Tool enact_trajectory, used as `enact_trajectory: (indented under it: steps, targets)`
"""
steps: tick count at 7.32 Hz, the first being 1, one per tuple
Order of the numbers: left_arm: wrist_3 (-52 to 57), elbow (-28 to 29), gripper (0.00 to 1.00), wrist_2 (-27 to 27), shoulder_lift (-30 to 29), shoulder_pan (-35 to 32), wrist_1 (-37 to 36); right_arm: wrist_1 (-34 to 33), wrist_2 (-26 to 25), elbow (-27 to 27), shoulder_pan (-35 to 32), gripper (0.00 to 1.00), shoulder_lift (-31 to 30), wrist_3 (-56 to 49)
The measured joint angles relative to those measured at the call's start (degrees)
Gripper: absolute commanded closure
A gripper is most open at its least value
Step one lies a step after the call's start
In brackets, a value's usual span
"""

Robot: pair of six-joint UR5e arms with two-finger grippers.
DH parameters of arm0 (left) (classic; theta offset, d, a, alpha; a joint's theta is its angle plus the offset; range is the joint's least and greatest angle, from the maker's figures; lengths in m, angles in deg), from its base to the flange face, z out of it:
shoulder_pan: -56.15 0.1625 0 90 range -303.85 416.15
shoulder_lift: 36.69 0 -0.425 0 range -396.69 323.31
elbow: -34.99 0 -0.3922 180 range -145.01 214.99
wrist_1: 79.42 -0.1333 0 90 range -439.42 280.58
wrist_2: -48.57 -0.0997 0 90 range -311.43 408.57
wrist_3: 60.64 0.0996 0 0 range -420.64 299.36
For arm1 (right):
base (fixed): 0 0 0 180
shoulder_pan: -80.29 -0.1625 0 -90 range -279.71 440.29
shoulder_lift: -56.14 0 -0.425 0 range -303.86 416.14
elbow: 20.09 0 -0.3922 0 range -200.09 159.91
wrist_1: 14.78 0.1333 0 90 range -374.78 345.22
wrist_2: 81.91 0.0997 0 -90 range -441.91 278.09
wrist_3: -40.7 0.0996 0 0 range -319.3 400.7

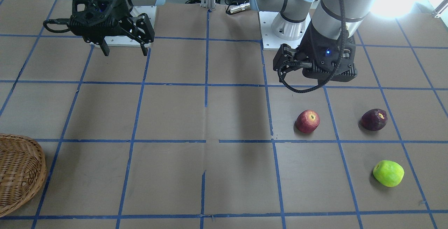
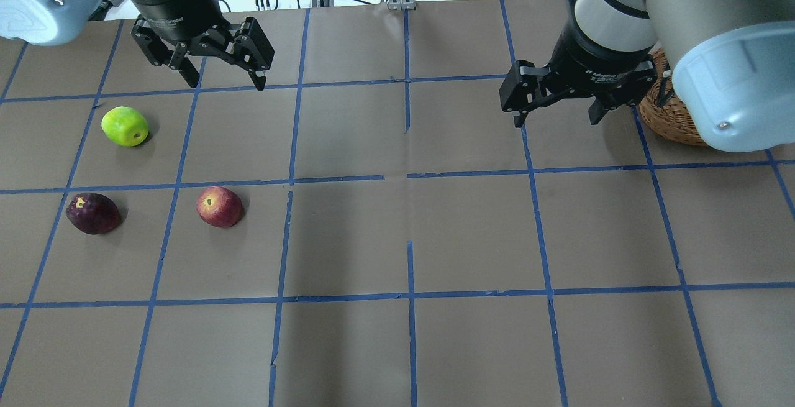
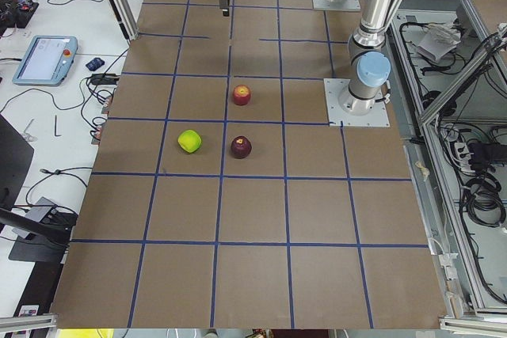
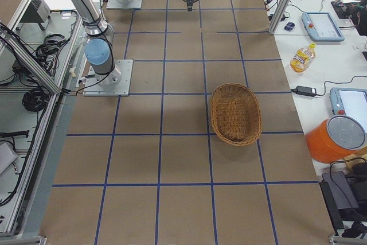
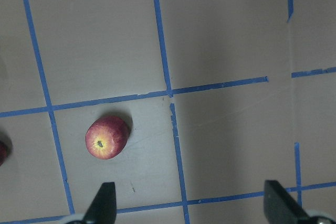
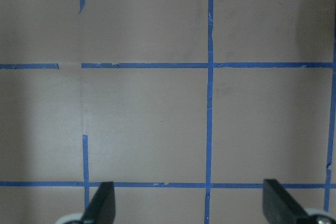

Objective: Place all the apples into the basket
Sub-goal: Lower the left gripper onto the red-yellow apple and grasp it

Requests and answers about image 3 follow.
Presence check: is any dark red apple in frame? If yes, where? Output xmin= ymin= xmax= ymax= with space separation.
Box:
xmin=231 ymin=135 xmax=252 ymax=159

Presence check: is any small dark blue pouch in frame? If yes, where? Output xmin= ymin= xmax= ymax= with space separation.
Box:
xmin=86 ymin=57 xmax=105 ymax=71

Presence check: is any blue teach pendant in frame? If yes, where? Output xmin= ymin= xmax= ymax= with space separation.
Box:
xmin=12 ymin=36 xmax=78 ymax=87

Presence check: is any black allen key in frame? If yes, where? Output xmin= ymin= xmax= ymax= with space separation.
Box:
xmin=53 ymin=115 xmax=61 ymax=137

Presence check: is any green apple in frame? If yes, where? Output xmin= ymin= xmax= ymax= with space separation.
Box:
xmin=177 ymin=129 xmax=202 ymax=154

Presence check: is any black monitor stand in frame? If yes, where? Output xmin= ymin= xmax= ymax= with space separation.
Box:
xmin=1 ymin=118 xmax=73 ymax=263

